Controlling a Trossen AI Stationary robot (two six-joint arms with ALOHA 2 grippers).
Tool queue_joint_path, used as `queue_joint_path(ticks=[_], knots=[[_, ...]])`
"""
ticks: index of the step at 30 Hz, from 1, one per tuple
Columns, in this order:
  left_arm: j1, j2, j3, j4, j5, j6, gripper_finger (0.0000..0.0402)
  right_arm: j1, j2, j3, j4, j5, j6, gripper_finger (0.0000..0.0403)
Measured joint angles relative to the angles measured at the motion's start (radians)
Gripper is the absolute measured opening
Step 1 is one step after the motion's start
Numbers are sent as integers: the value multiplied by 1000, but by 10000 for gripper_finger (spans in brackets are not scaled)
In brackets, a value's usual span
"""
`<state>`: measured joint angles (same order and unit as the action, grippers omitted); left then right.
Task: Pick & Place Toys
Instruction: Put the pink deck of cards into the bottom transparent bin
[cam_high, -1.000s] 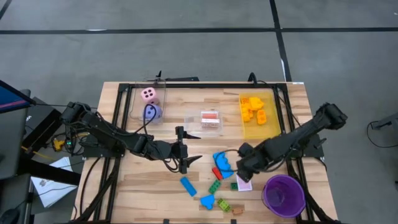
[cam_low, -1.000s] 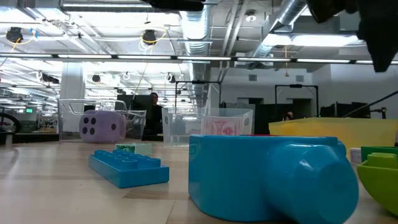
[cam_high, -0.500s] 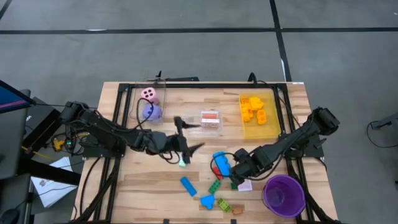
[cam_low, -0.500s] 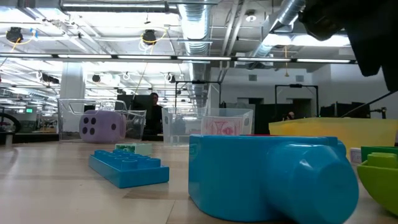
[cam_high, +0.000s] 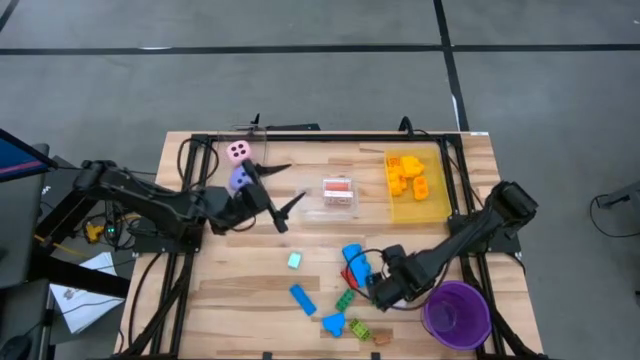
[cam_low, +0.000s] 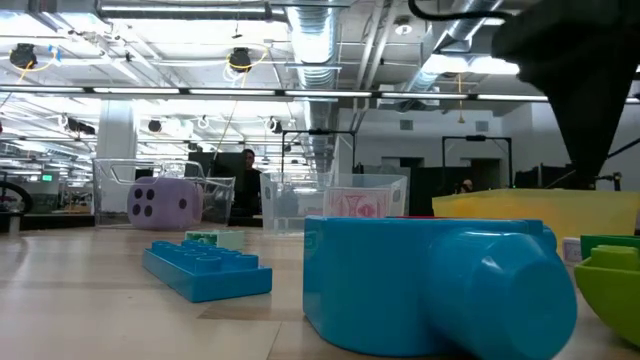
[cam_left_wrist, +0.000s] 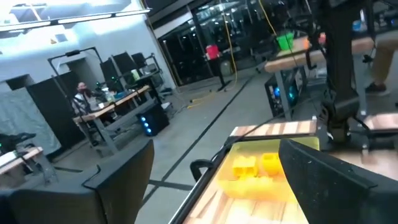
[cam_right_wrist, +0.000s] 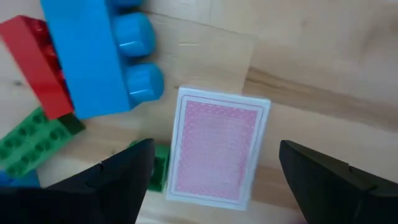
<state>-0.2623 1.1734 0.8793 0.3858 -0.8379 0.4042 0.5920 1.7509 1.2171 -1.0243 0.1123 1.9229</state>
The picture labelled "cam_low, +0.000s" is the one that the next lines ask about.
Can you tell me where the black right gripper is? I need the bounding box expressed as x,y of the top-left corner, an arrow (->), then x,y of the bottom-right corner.
491,0 -> 640,180

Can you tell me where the big blue four-stud block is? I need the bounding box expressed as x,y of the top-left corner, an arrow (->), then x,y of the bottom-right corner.
524,218 -> 560,254

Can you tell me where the pink card deck box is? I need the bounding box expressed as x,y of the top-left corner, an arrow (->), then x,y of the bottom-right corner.
322,186 -> 395,219

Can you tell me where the small light cyan block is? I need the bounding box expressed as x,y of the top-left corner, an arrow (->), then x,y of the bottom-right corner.
184,229 -> 246,252

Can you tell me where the purple foam die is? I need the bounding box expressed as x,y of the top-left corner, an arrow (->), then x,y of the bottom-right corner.
126,175 -> 205,232

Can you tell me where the yellow translucent bin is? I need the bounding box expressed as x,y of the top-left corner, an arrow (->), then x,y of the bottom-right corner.
431,187 -> 640,256

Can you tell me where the small dark green brick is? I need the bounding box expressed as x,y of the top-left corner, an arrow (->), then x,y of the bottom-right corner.
579,234 -> 640,261

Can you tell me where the purple-pink card deck box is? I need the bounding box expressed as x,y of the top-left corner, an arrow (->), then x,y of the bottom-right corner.
561,236 -> 584,267

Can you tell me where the lime green brick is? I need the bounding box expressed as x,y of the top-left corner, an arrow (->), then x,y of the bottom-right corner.
572,244 -> 640,349

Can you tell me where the blue single-stud block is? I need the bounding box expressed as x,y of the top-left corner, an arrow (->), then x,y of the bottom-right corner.
302,215 -> 579,360

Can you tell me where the long ceiling light bar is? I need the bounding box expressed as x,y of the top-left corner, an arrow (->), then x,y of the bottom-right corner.
0,84 -> 640,105

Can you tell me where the clear plastic bin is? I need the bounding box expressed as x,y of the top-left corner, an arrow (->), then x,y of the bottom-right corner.
92,157 -> 237,230
259,172 -> 410,235

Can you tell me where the black background monitor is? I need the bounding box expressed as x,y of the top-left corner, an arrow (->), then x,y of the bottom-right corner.
186,151 -> 248,193

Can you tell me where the blue long flat brick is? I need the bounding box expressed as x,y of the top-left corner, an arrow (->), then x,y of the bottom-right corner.
141,239 -> 274,305

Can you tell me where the white column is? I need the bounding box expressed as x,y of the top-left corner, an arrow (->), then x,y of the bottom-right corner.
96,98 -> 140,211

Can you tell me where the black gantry frame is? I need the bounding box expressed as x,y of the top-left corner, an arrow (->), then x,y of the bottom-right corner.
441,134 -> 515,199
280,128 -> 358,174

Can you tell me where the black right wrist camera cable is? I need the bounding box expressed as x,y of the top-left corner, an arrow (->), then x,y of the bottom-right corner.
406,0 -> 516,22

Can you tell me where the silver spiral air duct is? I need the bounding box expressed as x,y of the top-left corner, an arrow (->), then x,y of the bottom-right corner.
285,0 -> 342,174

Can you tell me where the black ceiling dome camera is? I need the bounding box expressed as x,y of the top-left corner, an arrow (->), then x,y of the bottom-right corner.
228,46 -> 254,74
8,42 -> 40,70

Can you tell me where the black metal table frame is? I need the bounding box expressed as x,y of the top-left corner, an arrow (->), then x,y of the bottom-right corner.
0,212 -> 264,234

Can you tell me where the black curved hose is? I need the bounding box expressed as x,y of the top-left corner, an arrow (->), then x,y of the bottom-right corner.
0,180 -> 37,217

